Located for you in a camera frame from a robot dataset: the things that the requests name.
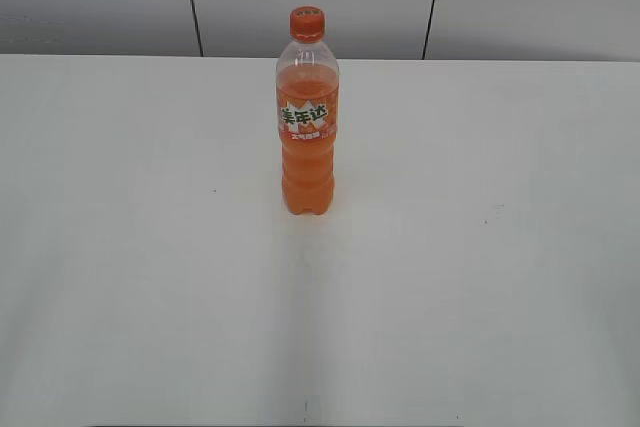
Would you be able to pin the orange Mirinda soda bottle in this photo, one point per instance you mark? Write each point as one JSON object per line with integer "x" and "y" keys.
{"x": 307, "y": 100}

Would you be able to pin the orange bottle cap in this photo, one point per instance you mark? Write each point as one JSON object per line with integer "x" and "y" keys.
{"x": 307, "y": 24}

